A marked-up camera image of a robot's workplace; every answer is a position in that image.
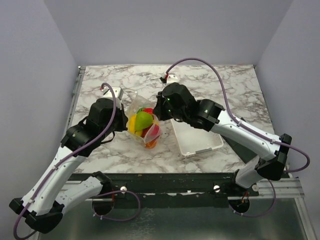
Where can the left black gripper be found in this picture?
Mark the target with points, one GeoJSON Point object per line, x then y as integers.
{"type": "Point", "coordinates": [124, 118]}

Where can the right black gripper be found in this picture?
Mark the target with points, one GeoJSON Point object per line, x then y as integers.
{"type": "Point", "coordinates": [158, 109]}

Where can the yellow toy mango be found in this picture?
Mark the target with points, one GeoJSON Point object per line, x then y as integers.
{"type": "Point", "coordinates": [131, 124]}

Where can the clear zip top bag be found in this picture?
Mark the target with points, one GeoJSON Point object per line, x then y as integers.
{"type": "Point", "coordinates": [137, 103]}

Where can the yellow toy pear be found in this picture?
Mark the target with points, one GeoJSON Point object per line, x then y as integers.
{"type": "Point", "coordinates": [139, 133]}

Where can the green toy pear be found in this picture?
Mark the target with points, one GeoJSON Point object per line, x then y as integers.
{"type": "Point", "coordinates": [143, 121]}

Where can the red toy apple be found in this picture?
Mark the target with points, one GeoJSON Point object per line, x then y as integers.
{"type": "Point", "coordinates": [155, 130]}

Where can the white perforated plastic basket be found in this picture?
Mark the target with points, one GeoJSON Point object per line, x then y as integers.
{"type": "Point", "coordinates": [192, 141]}

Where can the green toy watermelon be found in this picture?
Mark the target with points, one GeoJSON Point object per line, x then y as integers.
{"type": "Point", "coordinates": [140, 109]}

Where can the red toy pomegranate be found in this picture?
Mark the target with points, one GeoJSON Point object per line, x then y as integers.
{"type": "Point", "coordinates": [148, 110]}

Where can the orange toy fruit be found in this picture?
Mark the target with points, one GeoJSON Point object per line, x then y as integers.
{"type": "Point", "coordinates": [151, 144]}

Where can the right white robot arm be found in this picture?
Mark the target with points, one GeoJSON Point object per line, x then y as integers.
{"type": "Point", "coordinates": [271, 149]}

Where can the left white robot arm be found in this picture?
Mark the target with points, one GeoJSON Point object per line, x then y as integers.
{"type": "Point", "coordinates": [44, 206]}

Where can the black cutting board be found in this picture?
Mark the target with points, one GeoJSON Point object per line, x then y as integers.
{"type": "Point", "coordinates": [242, 152]}

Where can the black metal base rail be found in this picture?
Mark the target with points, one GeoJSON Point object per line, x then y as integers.
{"type": "Point", "coordinates": [173, 190]}

